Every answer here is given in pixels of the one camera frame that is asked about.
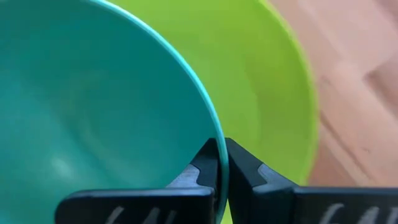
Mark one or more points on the lime green plastic plate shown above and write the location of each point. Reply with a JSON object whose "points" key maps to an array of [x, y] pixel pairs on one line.
{"points": [[261, 81]]}

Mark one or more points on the teal plastic bowl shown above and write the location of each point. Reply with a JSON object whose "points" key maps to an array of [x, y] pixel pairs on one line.
{"points": [[93, 102]]}

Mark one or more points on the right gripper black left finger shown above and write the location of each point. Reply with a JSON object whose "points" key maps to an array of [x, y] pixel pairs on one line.
{"points": [[140, 205]]}

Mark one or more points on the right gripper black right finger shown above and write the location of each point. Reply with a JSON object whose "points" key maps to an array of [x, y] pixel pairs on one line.
{"points": [[311, 205]]}

